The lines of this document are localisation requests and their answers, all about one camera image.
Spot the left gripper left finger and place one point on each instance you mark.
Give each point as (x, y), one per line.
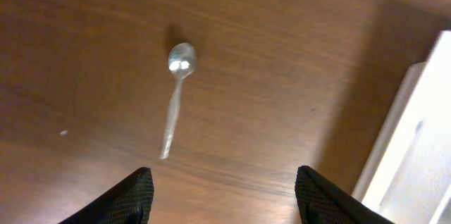
(128, 202)

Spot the white plastic cutlery tray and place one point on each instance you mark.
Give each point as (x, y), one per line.
(406, 178)

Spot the small teaspoon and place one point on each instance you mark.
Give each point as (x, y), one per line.
(182, 61)

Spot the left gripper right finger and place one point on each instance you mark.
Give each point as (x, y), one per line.
(320, 201)

